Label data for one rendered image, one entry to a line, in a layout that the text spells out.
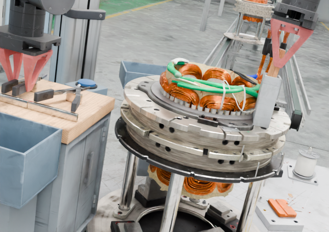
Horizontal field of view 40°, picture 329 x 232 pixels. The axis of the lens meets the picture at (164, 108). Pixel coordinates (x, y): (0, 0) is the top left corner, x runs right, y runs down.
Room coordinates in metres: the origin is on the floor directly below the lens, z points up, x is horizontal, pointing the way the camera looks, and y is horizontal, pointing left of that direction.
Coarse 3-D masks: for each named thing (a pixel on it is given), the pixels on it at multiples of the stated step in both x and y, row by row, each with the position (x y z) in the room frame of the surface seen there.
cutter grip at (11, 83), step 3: (9, 81) 0.72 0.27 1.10; (12, 81) 0.72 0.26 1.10; (15, 81) 0.73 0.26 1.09; (3, 84) 0.70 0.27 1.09; (6, 84) 0.70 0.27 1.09; (9, 84) 0.71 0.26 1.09; (12, 84) 0.72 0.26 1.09; (15, 84) 0.73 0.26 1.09; (3, 87) 0.70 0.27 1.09; (6, 87) 0.70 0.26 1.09; (9, 87) 0.71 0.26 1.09; (3, 90) 0.70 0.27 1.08; (6, 90) 0.70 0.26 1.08; (9, 90) 0.71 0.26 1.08
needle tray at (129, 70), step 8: (120, 64) 1.13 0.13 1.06; (128, 64) 1.14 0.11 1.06; (136, 64) 1.14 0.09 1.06; (144, 64) 1.15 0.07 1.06; (152, 64) 1.16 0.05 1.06; (120, 72) 1.11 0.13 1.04; (128, 72) 1.03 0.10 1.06; (136, 72) 1.04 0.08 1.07; (144, 72) 1.15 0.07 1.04; (152, 72) 1.15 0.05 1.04; (160, 72) 1.16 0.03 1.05; (120, 80) 1.09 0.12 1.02; (128, 80) 1.03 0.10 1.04; (144, 160) 1.07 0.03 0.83; (144, 168) 1.07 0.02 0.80
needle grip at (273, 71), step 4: (280, 48) 0.74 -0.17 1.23; (280, 52) 0.73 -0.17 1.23; (284, 52) 0.74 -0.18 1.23; (280, 56) 0.73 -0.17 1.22; (272, 60) 0.74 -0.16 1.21; (272, 64) 0.74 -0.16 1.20; (272, 68) 0.74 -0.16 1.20; (276, 68) 0.73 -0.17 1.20; (268, 72) 0.74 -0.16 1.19; (272, 72) 0.73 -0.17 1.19; (276, 72) 0.73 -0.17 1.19; (272, 76) 0.73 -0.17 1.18; (276, 76) 0.74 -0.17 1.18
